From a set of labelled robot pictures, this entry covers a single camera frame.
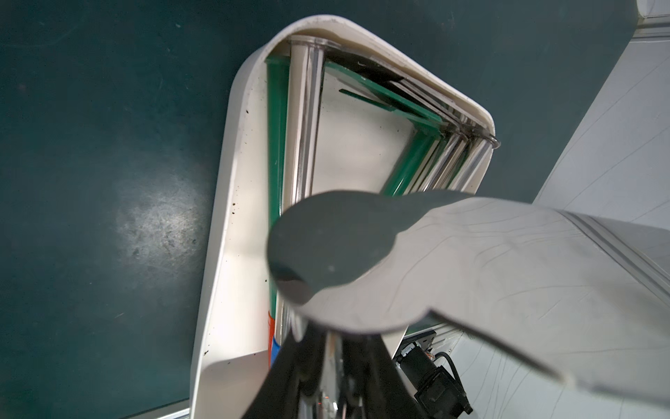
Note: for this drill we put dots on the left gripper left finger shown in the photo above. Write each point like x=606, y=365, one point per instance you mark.
x=279, y=394

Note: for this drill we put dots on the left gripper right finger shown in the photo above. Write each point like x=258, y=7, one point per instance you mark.
x=385, y=395

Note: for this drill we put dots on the steel blue hoe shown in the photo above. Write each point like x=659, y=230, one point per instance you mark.
x=445, y=157
x=306, y=75
x=481, y=131
x=582, y=298

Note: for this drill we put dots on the green red hoe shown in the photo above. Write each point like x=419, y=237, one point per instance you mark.
x=278, y=73
x=426, y=124

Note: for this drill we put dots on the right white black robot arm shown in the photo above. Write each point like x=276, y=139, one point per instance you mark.
x=439, y=391

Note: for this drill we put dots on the white plastic storage tray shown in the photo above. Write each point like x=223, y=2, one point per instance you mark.
x=242, y=321

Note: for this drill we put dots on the green table mat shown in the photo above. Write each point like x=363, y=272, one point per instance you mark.
x=112, y=120

